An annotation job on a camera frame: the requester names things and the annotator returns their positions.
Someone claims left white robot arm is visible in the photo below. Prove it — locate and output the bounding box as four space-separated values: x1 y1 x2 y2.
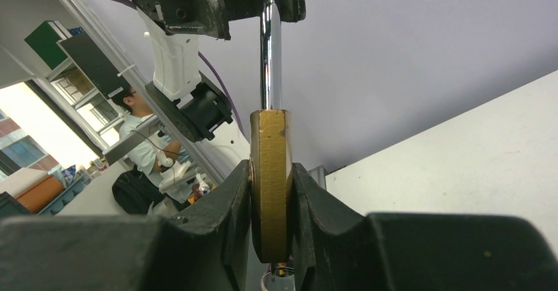
132 0 306 181

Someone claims person's head with glasses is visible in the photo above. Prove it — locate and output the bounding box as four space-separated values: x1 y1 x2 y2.
111 85 153 118

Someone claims green box on shelf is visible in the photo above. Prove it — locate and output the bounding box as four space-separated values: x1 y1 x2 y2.
24 20 72 70

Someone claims large padlock silver key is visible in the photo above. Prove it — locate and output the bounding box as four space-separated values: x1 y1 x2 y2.
260 263 295 291

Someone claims black backpack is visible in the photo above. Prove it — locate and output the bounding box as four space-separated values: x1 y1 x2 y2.
112 169 165 215

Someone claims large brass padlock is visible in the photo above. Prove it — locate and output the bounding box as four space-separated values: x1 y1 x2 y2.
250 0 292 263

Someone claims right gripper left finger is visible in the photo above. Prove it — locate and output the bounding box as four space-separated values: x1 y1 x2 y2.
1 160 250 290

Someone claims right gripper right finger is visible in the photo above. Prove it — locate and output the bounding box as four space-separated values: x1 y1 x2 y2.
291 163 557 290

